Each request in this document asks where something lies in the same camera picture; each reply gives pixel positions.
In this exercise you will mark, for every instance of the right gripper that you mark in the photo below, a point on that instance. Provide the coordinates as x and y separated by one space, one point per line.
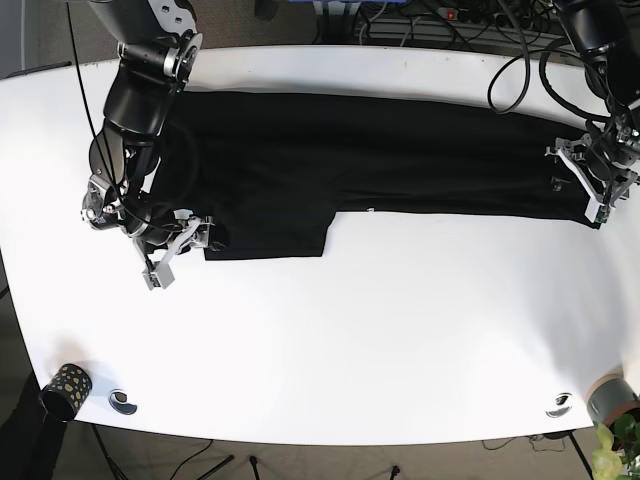
179 231

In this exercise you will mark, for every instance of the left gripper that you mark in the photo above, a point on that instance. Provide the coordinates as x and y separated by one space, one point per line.
605 181

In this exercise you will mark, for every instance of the black T-shirt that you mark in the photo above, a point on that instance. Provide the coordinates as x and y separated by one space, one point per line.
273 170

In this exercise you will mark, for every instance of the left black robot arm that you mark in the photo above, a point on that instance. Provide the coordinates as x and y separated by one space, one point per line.
599 34

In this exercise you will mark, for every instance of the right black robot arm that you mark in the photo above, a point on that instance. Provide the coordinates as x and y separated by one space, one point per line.
158 42

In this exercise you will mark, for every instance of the left metal table grommet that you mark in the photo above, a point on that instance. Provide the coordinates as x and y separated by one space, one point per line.
119 401

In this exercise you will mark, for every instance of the metal table grommet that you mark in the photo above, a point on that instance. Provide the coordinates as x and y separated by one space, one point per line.
119 401
561 404

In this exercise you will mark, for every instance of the grey plant pot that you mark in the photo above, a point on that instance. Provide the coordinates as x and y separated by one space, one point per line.
610 398

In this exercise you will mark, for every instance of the black floral cup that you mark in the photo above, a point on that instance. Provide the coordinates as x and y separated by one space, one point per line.
67 391

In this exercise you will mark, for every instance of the right metal table grommet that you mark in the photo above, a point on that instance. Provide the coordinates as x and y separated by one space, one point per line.
561 404

